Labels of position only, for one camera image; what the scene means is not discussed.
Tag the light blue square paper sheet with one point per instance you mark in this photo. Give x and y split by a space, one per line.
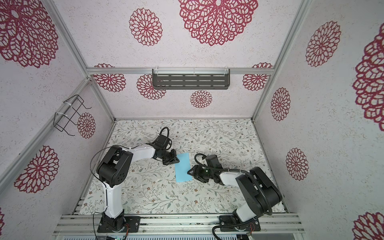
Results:
182 168

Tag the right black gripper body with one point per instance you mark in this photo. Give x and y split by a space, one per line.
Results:
204 174

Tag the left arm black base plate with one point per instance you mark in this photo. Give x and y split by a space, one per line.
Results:
119 225

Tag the dark grey slotted wall shelf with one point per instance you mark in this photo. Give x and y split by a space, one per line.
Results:
191 80

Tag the aluminium front rail frame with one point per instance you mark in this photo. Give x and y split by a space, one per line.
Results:
179 224

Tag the black wire wall rack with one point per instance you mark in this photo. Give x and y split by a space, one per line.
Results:
63 119

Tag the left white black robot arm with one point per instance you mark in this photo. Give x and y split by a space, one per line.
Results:
114 167

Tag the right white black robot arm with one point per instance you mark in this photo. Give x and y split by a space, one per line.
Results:
259 192

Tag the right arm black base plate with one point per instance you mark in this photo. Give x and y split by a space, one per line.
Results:
231 224

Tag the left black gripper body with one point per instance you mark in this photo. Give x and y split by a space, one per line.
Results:
168 157

